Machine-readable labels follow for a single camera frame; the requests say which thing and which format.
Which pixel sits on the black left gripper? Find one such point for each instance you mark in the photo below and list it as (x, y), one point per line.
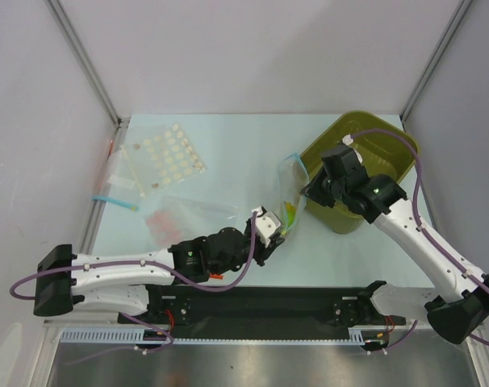
(264, 252)

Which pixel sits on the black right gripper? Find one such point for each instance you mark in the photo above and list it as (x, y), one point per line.
(317, 191)

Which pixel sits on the clear bag blue zipper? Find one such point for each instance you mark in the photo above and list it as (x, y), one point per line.
(292, 178)
(117, 185)

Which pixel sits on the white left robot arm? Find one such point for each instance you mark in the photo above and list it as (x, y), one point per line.
(123, 284)

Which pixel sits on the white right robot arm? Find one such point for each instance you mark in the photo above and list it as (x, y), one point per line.
(459, 300)

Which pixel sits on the clear bag red zipper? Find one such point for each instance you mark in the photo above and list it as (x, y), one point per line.
(180, 217)

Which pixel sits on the clear bag with round dots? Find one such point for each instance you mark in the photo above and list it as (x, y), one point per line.
(160, 157)

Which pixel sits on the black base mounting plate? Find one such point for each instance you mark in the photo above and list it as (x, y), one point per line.
(264, 312)

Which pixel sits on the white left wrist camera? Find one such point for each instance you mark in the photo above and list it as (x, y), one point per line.
(267, 225)

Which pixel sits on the white slotted cable duct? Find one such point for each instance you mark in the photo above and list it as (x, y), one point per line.
(135, 336)

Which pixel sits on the aluminium frame rail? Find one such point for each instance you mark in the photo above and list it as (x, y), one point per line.
(82, 323)

